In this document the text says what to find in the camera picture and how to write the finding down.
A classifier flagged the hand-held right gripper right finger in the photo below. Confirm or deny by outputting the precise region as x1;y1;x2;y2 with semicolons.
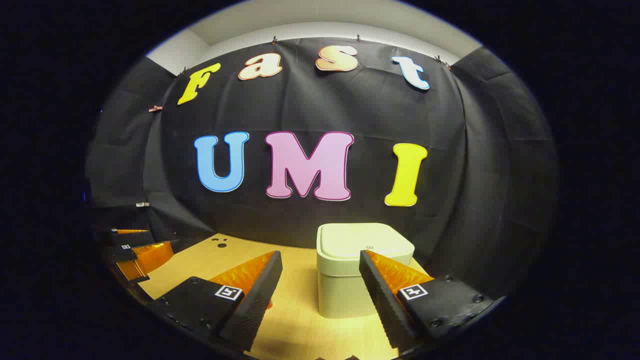
358;249;501;351

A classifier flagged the black backdrop cloth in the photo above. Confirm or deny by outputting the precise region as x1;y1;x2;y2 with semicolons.
85;37;559;301

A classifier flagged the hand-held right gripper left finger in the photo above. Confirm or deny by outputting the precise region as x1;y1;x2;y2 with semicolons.
150;250;284;353

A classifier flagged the pale green desktop garbage bin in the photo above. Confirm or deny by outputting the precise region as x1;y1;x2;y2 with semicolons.
316;222;416;320

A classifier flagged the wooden desktop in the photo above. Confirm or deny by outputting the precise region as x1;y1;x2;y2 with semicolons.
137;232;436;360

